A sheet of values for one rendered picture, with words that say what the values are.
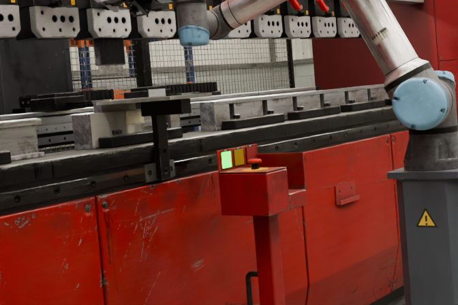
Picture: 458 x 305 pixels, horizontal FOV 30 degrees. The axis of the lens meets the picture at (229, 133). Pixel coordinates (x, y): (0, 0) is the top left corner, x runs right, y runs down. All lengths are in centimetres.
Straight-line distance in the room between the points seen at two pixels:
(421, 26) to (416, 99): 235
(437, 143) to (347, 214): 121
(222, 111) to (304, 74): 805
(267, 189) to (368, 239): 117
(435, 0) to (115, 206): 242
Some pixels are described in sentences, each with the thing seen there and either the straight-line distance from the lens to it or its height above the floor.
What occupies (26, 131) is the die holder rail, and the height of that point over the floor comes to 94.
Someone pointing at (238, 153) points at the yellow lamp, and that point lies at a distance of 242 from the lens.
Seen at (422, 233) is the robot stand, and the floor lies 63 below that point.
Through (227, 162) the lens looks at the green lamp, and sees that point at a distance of 238.
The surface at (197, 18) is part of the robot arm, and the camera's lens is 211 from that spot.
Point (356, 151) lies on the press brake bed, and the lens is 329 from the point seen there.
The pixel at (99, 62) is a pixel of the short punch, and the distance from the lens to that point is 240.
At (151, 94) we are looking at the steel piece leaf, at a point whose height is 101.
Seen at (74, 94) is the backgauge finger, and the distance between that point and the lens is 258.
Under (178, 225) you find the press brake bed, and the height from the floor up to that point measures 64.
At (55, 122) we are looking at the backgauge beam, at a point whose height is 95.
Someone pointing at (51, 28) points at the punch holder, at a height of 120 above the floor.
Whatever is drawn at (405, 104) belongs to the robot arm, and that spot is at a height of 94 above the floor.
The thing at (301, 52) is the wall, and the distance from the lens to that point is 1082.
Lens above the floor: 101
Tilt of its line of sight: 3 degrees down
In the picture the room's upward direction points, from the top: 5 degrees counter-clockwise
